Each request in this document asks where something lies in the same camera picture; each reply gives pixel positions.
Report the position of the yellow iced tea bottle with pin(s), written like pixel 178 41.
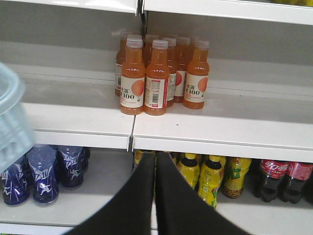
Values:
pixel 189 169
pixel 235 171
pixel 210 180

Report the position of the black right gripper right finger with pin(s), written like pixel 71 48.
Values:
pixel 180 211

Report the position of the light blue plastic basket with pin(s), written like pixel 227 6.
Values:
pixel 16 135

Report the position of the blue sports drink bottle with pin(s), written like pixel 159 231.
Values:
pixel 42 161
pixel 14 181
pixel 70 158

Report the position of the coke bottle red label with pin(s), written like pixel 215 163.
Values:
pixel 269 176
pixel 292 185

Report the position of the orange C100 juice bottle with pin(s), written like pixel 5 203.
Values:
pixel 132 78
pixel 197 76
pixel 156 81

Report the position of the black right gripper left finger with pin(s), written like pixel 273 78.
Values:
pixel 129 211

